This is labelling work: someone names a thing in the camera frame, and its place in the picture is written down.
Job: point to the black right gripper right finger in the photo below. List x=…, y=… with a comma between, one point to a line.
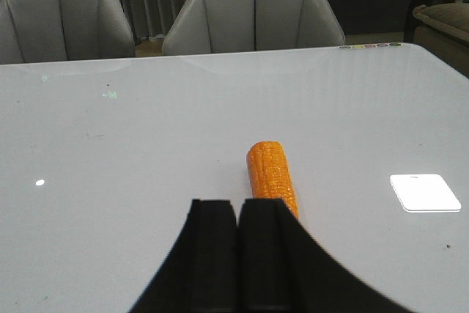
x=283, y=269

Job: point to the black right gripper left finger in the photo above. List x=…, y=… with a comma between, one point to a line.
x=200, y=272

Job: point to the orange corn cob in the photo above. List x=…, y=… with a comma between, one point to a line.
x=269, y=176

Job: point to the coloured dot sticker strip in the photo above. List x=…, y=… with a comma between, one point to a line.
x=369, y=46

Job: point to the grey right upholstered chair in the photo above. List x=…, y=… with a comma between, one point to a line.
x=231, y=26

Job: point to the grey upholstered chair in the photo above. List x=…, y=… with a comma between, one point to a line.
x=35, y=31
x=231, y=26

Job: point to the brown cushioned sofa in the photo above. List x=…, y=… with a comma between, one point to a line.
x=443, y=30

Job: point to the grey left upholstered chair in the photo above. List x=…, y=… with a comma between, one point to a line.
x=35, y=31

